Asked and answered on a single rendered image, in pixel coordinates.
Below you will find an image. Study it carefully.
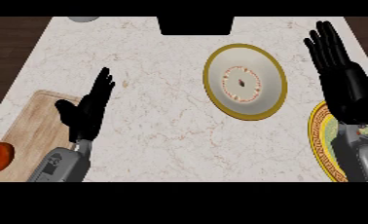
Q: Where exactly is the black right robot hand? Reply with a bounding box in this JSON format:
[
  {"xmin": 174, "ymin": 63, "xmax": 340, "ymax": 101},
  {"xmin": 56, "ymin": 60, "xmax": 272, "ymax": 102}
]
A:
[{"xmin": 301, "ymin": 19, "xmax": 368, "ymax": 126}]

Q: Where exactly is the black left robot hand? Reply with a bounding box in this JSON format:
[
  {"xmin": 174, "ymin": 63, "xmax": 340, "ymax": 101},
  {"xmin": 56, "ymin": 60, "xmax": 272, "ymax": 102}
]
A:
[{"xmin": 53, "ymin": 66, "xmax": 116, "ymax": 144}]

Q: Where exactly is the yellow patterned plate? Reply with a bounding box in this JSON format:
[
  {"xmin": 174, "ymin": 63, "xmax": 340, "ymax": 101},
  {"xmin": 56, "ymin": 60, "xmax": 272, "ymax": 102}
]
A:
[{"xmin": 306, "ymin": 100, "xmax": 368, "ymax": 183}]

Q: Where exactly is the white bowl with gold rim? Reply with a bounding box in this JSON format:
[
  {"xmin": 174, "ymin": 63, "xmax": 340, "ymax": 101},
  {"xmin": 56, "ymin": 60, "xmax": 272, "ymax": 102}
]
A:
[{"xmin": 202, "ymin": 43, "xmax": 289, "ymax": 122}]

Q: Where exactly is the pale wooden cutting board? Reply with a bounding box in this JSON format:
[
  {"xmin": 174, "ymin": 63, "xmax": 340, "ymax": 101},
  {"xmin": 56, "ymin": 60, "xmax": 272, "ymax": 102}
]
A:
[{"xmin": 0, "ymin": 89, "xmax": 82, "ymax": 183}]

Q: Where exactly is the red round vegetable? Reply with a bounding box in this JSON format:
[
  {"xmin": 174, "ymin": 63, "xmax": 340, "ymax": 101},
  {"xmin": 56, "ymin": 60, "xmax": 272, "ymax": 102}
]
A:
[{"xmin": 0, "ymin": 141, "xmax": 16, "ymax": 171}]

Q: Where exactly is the grey round object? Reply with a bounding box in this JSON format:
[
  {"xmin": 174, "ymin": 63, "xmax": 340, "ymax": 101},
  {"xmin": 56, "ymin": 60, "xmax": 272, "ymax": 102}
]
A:
[{"xmin": 66, "ymin": 17, "xmax": 100, "ymax": 23}]

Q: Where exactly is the black appliance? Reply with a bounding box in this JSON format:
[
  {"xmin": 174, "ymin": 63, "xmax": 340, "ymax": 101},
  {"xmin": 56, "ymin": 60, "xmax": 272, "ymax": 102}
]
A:
[{"xmin": 155, "ymin": 17, "xmax": 236, "ymax": 36}]

